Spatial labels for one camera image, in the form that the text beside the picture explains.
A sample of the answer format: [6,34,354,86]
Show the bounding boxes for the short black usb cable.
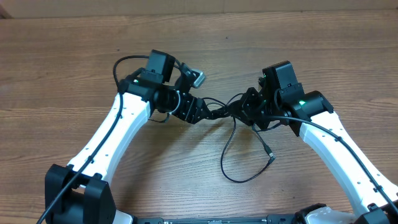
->
[220,116,277,184]

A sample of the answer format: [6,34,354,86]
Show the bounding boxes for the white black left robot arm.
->
[38,50,229,224]

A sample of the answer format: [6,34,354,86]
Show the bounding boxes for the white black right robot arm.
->
[228,61,397,223]

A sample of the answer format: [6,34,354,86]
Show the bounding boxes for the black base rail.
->
[111,203,355,224]

